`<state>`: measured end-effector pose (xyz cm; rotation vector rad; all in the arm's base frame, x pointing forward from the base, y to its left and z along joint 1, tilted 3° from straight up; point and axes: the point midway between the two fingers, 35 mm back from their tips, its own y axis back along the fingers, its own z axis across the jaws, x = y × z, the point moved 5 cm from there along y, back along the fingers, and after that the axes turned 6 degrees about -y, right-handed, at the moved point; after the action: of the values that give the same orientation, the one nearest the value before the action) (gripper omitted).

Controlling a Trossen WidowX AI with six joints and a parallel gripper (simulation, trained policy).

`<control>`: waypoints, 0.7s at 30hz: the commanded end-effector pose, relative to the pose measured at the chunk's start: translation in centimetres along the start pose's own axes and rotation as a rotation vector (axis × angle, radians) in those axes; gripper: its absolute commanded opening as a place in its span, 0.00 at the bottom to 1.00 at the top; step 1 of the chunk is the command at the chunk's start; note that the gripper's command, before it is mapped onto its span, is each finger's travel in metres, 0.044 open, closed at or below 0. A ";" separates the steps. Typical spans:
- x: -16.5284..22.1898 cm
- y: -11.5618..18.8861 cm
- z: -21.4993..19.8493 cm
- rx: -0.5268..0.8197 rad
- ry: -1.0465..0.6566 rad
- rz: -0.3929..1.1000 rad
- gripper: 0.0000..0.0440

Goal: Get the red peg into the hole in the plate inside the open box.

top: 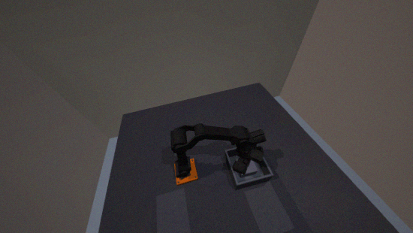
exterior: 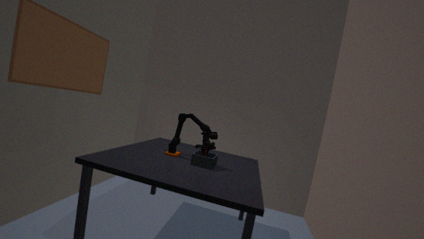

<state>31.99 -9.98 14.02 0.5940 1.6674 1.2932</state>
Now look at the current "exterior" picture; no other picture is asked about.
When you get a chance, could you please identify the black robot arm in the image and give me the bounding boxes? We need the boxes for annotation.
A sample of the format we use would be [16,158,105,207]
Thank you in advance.
[168,113,217,154]

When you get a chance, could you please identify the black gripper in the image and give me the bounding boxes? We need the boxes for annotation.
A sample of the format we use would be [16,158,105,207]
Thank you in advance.
[195,139,216,157]

